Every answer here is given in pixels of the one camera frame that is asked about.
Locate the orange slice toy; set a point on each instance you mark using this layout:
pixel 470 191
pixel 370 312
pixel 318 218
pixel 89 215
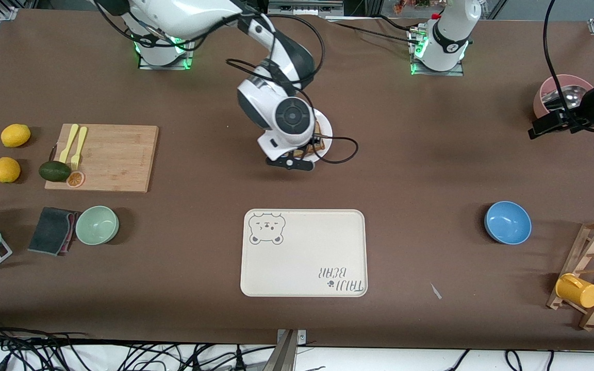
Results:
pixel 75 179

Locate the dark green avocado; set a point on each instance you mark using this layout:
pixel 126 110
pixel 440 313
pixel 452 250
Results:
pixel 54 171

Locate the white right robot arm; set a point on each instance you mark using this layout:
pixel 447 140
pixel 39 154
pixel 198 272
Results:
pixel 194 15

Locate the yellow plastic knife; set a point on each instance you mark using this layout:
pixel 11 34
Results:
pixel 69 143

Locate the mint green bowl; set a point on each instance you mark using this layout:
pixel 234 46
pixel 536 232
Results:
pixel 97 225

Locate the blue bowl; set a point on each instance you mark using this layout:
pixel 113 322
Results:
pixel 508 222

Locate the white round plate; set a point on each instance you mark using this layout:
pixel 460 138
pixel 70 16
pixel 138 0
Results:
pixel 328 135

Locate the yellow mug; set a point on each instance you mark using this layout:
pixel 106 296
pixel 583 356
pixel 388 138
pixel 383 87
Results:
pixel 580 292

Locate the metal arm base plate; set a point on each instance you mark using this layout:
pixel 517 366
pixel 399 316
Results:
pixel 191 59
pixel 436 73

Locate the bamboo cutting board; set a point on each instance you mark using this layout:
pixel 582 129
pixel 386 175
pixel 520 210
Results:
pixel 106 157

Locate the small grey tape scrap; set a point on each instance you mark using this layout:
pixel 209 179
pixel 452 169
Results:
pixel 435 291

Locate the dark folded cloth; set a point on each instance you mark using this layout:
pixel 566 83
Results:
pixel 50 231

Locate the yellow plastic fork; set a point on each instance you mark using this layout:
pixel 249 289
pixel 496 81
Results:
pixel 79 147

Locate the yellow lemon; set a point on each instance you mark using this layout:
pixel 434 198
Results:
pixel 16 135
pixel 6 170

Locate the black equipment box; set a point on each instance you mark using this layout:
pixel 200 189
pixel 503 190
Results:
pixel 304 6

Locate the metal ladle spoon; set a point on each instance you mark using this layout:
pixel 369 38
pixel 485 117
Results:
pixel 567 95

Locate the pink bowl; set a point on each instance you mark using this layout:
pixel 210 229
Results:
pixel 560 80

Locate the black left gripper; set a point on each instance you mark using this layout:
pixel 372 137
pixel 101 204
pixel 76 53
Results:
pixel 588 105

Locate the cream bear print tray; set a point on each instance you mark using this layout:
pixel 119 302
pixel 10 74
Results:
pixel 302 257

